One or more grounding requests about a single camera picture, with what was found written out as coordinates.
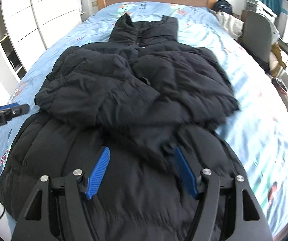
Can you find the yellow garment on chair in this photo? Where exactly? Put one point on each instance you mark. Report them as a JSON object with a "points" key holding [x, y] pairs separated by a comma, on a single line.
{"points": [[276, 64]]}

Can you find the dark blue backpack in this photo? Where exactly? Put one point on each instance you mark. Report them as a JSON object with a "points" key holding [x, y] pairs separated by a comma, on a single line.
{"points": [[223, 6]]}

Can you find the white wardrobe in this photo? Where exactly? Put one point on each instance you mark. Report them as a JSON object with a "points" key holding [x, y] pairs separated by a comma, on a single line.
{"points": [[27, 29]]}

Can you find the blue cartoon bed sheet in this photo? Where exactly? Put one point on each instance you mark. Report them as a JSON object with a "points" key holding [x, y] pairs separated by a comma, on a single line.
{"points": [[258, 132]]}

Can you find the white printer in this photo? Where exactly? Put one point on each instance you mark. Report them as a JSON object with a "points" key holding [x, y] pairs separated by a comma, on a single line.
{"points": [[259, 7]]}

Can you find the white cloth pile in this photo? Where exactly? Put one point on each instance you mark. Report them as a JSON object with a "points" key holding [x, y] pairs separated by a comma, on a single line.
{"points": [[231, 24]]}

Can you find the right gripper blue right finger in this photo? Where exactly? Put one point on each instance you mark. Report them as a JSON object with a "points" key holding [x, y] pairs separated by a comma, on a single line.
{"points": [[186, 173]]}

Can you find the black puffer jacket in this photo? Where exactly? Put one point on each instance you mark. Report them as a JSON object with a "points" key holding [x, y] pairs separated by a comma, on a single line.
{"points": [[141, 94]]}

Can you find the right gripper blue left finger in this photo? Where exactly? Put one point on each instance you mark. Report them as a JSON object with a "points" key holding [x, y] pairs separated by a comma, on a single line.
{"points": [[95, 171]]}

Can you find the grey office chair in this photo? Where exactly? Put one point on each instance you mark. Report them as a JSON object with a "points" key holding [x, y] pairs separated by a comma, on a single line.
{"points": [[258, 36]]}

